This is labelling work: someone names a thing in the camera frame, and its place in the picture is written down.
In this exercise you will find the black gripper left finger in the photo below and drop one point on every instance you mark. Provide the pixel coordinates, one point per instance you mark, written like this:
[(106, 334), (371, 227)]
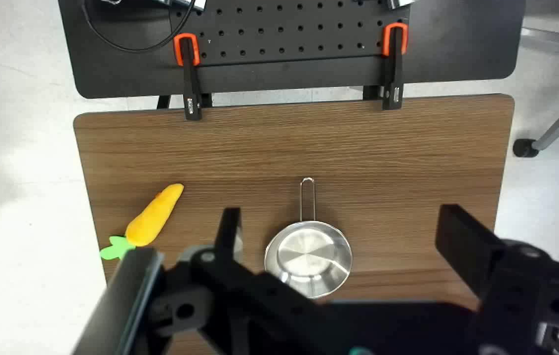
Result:
[(228, 233)]

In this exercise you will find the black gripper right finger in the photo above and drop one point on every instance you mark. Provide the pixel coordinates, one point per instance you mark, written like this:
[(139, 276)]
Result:
[(467, 247)]

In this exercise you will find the orange carrot plush toy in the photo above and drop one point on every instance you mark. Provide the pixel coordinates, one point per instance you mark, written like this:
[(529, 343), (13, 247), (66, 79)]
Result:
[(153, 217)]

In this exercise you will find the small silver metal pan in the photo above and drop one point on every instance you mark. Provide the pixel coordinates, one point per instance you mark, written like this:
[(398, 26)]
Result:
[(309, 257)]

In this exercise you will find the black orange bar clamp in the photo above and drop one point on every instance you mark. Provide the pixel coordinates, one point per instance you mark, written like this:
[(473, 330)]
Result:
[(394, 71), (191, 85)]

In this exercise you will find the black perforated board table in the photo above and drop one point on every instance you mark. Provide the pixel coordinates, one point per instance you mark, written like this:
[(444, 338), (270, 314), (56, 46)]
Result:
[(292, 40)]

